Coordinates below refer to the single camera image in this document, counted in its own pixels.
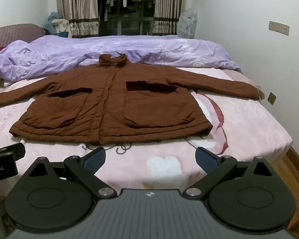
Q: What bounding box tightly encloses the beige wall switch panel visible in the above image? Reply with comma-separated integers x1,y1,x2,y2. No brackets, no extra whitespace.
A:
269,21,290,36

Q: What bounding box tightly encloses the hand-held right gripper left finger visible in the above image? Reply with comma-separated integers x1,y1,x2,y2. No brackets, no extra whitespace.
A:
24,146,116,199

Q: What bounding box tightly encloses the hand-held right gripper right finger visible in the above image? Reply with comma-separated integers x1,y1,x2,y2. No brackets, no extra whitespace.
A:
183,147,277,200

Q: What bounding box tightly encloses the pink printed bed sheet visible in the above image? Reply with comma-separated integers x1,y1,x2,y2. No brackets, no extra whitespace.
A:
0,66,293,198

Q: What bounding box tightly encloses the mauve quilted pillow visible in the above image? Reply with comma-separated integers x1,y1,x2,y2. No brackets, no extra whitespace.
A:
0,24,46,53

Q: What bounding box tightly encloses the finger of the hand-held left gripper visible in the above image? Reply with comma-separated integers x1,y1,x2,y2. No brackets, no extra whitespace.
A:
0,143,26,160

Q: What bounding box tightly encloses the pile of clothes blue white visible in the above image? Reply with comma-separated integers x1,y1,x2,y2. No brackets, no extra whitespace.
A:
43,12,72,38

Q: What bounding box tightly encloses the fan in plastic cover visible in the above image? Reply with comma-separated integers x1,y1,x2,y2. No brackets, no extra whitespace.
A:
177,8,199,39

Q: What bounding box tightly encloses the brown padded jacket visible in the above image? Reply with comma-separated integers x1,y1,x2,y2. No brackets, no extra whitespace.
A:
0,53,265,146

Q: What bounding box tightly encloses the purple duvet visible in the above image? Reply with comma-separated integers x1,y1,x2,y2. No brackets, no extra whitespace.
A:
0,34,243,82

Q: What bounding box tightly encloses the beige patterned curtain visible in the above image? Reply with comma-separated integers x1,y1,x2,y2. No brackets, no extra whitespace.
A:
55,0,99,38
152,0,185,36

